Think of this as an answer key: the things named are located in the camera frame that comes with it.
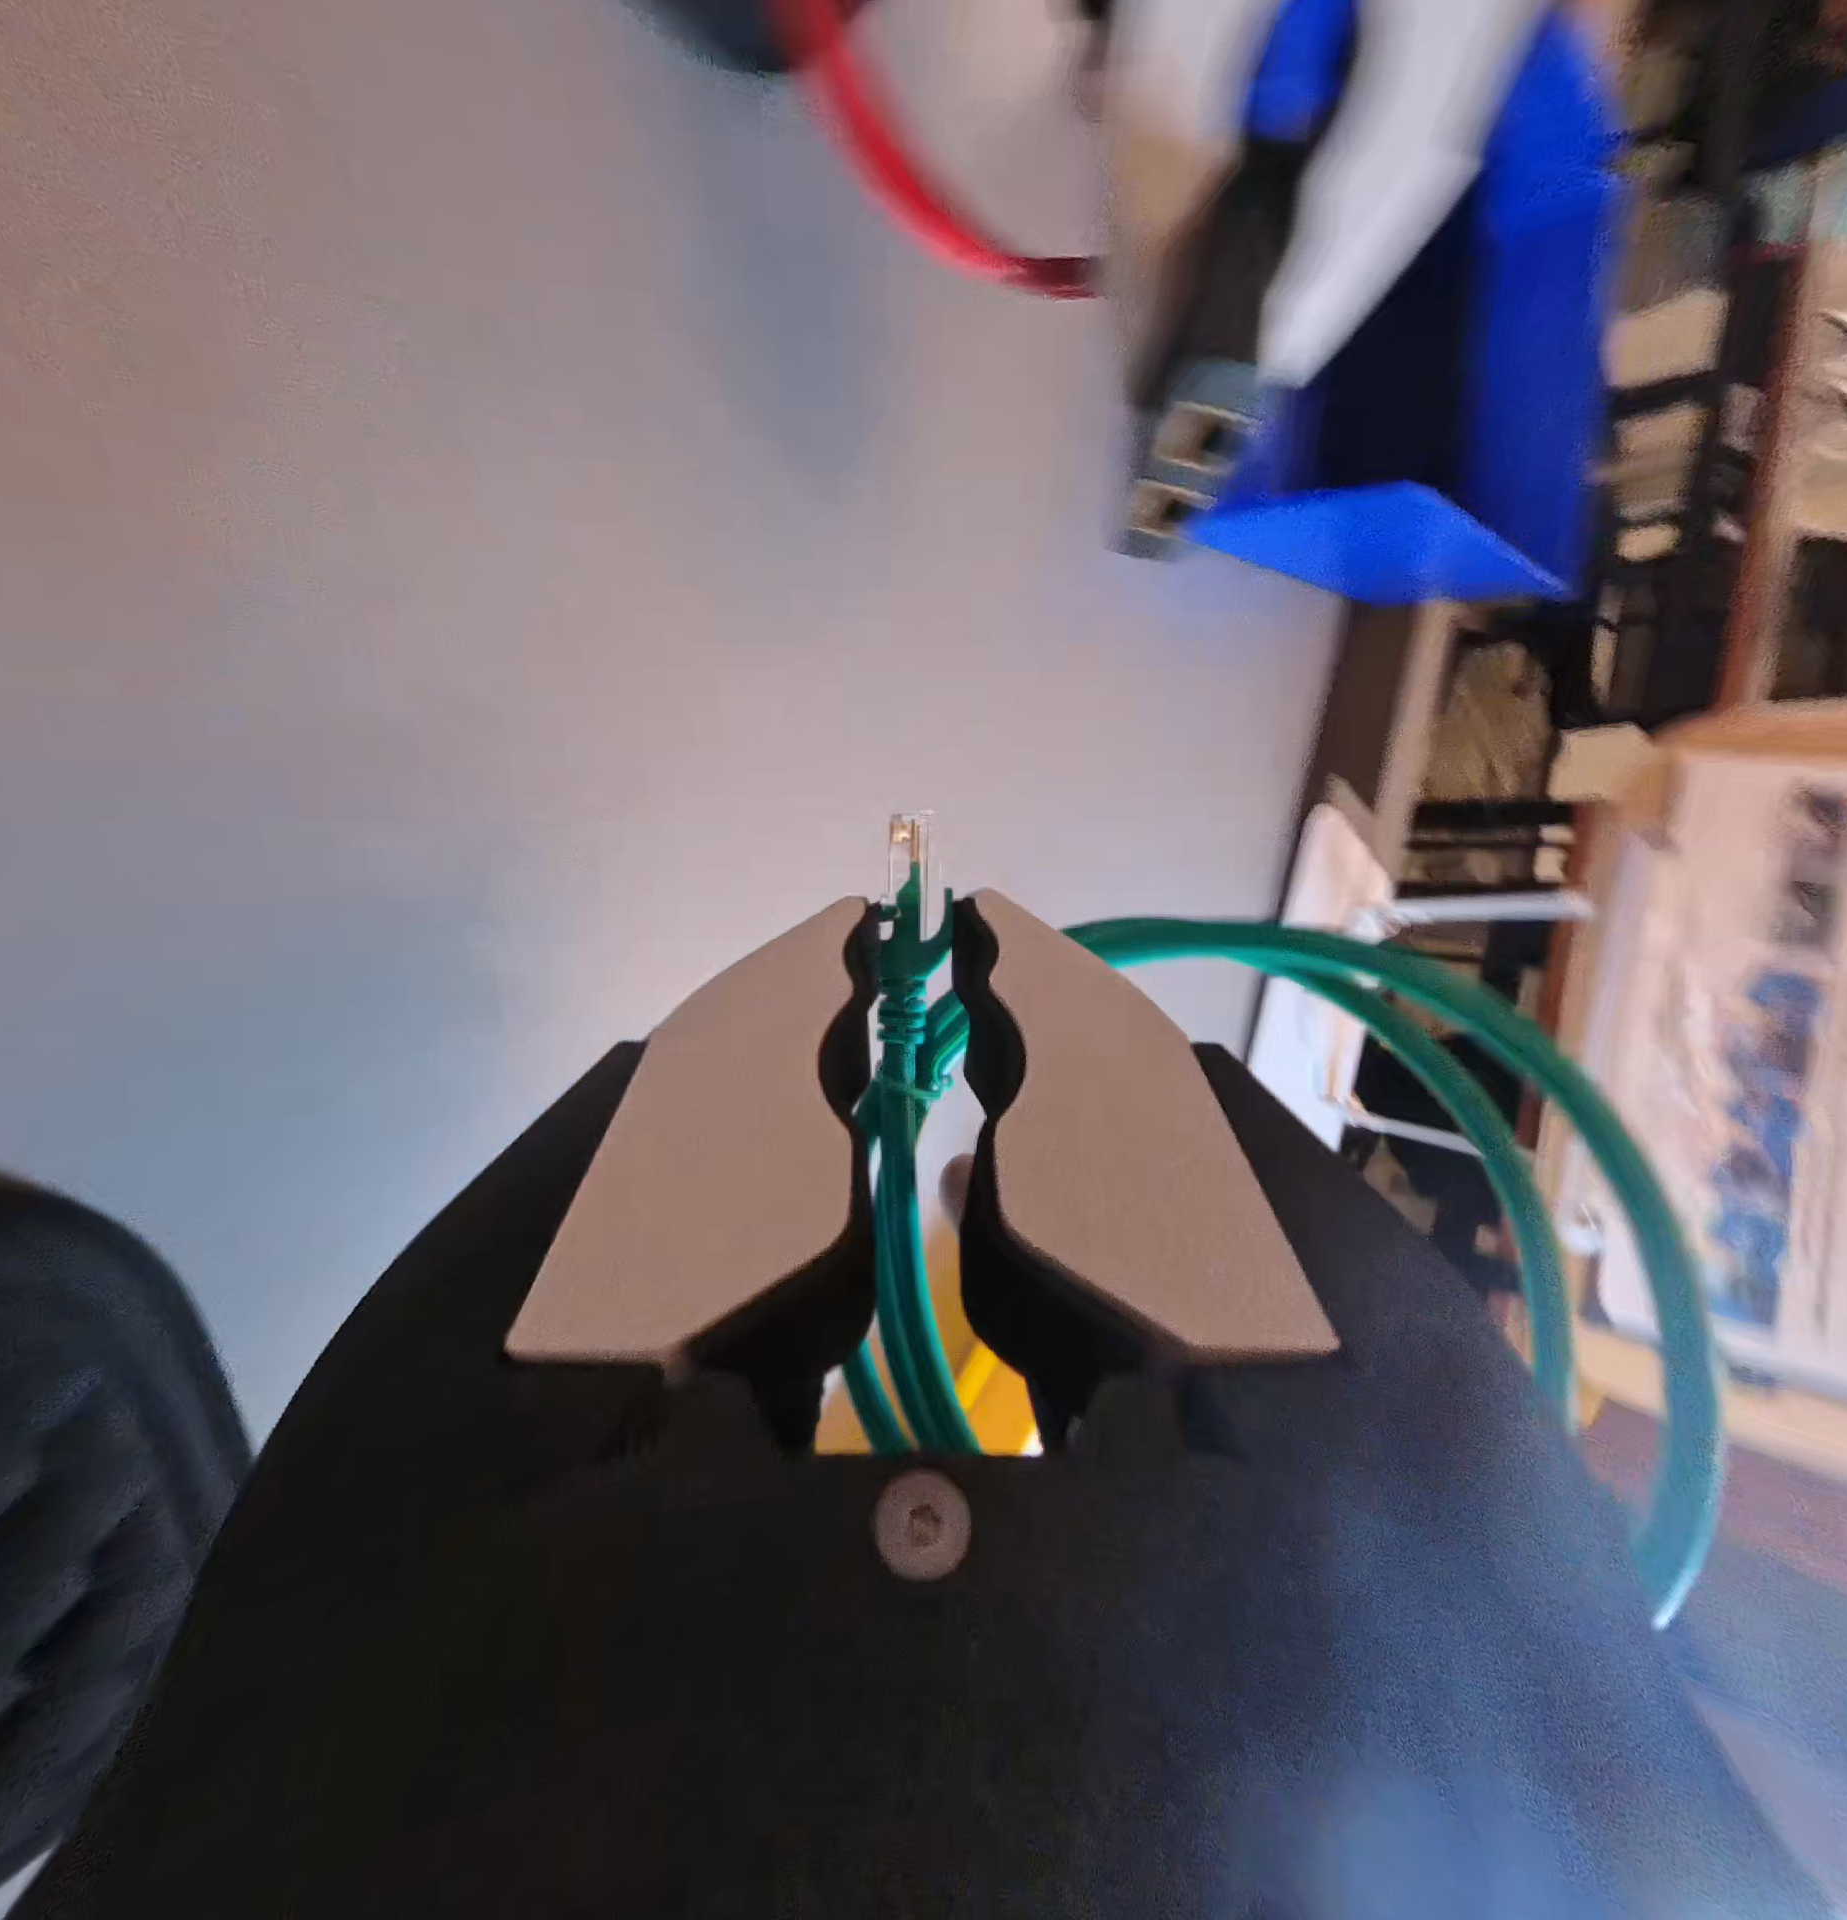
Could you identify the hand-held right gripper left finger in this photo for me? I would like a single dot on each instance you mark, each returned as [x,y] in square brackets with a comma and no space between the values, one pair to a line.
[699,1184]

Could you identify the standing poster board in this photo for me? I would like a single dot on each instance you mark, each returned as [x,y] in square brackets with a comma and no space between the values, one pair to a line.
[1690,975]

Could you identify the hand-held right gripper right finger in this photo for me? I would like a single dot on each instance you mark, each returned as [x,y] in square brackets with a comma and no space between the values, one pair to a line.
[1147,1184]

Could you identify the yellow plastic bin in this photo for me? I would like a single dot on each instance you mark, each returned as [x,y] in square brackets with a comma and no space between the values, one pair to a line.
[1007,1402]

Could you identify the blue plastic bin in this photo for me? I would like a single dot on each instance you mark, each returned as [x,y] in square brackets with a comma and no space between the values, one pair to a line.
[1525,300]

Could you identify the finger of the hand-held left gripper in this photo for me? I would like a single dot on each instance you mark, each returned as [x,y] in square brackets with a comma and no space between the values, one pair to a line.
[1163,258]
[1387,167]

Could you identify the white monitor stand base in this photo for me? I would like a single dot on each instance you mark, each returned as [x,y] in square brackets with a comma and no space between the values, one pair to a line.
[1305,1050]

